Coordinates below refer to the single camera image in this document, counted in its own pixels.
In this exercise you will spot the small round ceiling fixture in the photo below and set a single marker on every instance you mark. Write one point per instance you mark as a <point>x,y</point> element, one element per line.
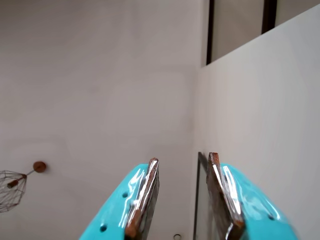
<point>177,237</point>

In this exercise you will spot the black framed picture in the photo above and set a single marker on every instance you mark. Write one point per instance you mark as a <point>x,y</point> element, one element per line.
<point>203,207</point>

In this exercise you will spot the round wooden ceiling lamp mount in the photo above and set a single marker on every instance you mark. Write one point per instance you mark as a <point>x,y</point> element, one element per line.
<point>39,166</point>

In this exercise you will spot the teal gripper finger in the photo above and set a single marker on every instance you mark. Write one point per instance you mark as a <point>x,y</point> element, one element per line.
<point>250,207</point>
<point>117,207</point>

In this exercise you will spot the black interior window frame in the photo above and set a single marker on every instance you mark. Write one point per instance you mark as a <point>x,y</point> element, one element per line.
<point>210,30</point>

